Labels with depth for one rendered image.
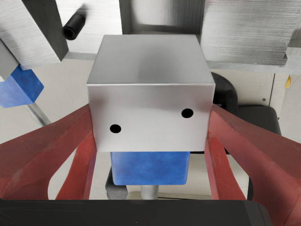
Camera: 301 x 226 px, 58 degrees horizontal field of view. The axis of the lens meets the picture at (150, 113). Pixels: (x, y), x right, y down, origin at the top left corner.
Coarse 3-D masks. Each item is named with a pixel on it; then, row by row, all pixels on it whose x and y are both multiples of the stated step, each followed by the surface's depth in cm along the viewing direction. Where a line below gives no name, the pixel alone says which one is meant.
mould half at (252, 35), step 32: (64, 0) 17; (96, 0) 17; (224, 0) 16; (256, 0) 16; (288, 0) 15; (96, 32) 19; (224, 32) 17; (256, 32) 17; (288, 32) 17; (256, 64) 19
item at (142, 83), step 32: (96, 64) 12; (128, 64) 12; (160, 64) 12; (192, 64) 12; (96, 96) 11; (128, 96) 11; (160, 96) 11; (192, 96) 11; (96, 128) 12; (128, 128) 12; (160, 128) 12; (192, 128) 12; (128, 160) 15; (160, 160) 15
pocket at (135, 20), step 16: (128, 0) 19; (144, 0) 19; (160, 0) 19; (176, 0) 19; (192, 0) 19; (128, 16) 20; (144, 16) 20; (160, 16) 20; (176, 16) 20; (192, 16) 20; (128, 32) 20; (144, 32) 21; (160, 32) 21; (176, 32) 21; (192, 32) 21
